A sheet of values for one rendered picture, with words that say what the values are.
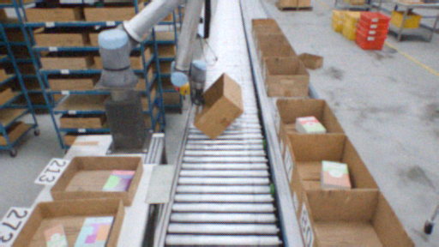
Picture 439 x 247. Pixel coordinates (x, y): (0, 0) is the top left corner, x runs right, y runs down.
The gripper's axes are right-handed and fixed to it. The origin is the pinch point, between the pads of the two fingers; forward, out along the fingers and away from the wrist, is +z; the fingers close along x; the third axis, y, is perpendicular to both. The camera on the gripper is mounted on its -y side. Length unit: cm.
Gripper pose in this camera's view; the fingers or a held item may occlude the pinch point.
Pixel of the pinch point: (197, 111)
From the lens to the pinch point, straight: 210.5
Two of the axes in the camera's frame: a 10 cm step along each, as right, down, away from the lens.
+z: -0.9, 8.6, 5.1
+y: -0.2, 5.1, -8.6
